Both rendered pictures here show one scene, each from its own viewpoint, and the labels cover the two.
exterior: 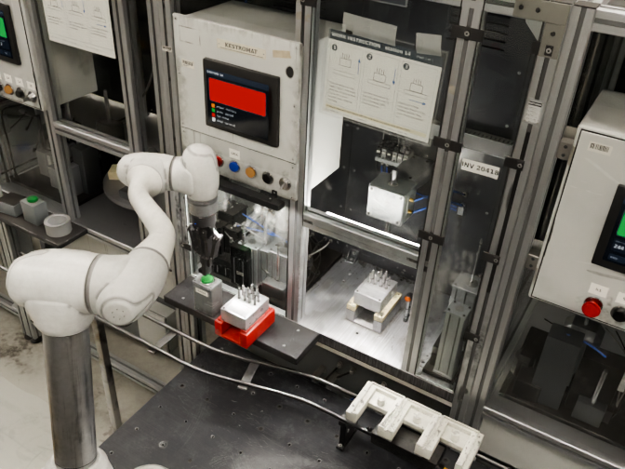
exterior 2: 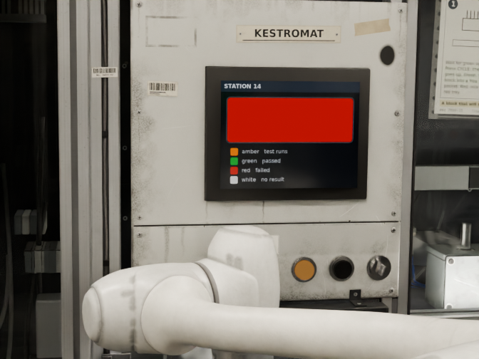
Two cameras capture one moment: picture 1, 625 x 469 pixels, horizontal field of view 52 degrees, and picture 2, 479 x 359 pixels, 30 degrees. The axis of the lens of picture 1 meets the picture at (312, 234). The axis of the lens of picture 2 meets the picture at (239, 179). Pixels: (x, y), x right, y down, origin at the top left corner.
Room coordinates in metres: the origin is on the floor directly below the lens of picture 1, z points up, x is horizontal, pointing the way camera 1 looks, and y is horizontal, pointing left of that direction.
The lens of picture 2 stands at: (0.68, 1.12, 1.73)
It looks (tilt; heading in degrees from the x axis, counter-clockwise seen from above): 7 degrees down; 321
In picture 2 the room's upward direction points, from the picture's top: 1 degrees clockwise
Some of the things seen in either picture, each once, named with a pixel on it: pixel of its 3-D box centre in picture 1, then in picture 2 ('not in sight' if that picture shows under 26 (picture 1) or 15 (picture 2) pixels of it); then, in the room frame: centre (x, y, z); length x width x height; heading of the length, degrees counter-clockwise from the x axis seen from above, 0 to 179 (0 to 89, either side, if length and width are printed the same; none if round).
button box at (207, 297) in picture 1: (209, 292); not in sight; (1.65, 0.33, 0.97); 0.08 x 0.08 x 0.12; 60
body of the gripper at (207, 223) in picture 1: (204, 223); not in sight; (1.65, 0.33, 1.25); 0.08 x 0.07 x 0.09; 60
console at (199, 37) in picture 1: (259, 97); (256, 147); (1.80, 0.18, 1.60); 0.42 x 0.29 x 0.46; 60
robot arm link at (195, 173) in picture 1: (196, 170); (235, 281); (1.65, 0.35, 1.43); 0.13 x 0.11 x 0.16; 85
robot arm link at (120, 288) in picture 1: (126, 288); not in sight; (1.09, 0.39, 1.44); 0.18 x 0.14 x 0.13; 175
